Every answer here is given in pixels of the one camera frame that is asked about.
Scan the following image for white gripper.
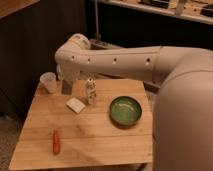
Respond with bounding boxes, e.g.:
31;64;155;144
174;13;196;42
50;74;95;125
61;75;77;95

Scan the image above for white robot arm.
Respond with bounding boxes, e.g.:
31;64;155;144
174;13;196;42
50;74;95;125
55;33;213;171

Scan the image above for translucent white cup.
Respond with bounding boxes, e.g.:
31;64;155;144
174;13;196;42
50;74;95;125
40;72;57;94

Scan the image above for white eraser block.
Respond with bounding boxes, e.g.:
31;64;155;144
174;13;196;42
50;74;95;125
66;97;86;113

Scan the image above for green ceramic bowl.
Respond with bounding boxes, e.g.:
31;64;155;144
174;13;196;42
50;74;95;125
109;96;142;126

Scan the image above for small white bottle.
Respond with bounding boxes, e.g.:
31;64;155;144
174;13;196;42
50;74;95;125
86;78;96;105

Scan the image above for orange carrot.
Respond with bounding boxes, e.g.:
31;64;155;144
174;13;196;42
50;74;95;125
52;130;60;155

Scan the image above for metal shelf rack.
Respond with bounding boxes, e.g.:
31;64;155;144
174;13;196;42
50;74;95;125
87;0;213;98

